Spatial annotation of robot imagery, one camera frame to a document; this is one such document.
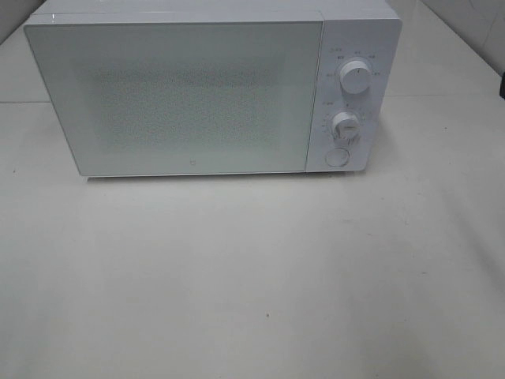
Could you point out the white microwave knob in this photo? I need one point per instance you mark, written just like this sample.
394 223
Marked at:
345 125
355 76

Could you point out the white round door button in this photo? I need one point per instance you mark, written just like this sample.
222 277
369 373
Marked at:
337 157

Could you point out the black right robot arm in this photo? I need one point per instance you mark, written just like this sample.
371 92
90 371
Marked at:
502 86

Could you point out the white microwave oven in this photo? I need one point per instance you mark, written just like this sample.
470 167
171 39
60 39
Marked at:
350 29

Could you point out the white microwave door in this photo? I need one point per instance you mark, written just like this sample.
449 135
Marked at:
159 99

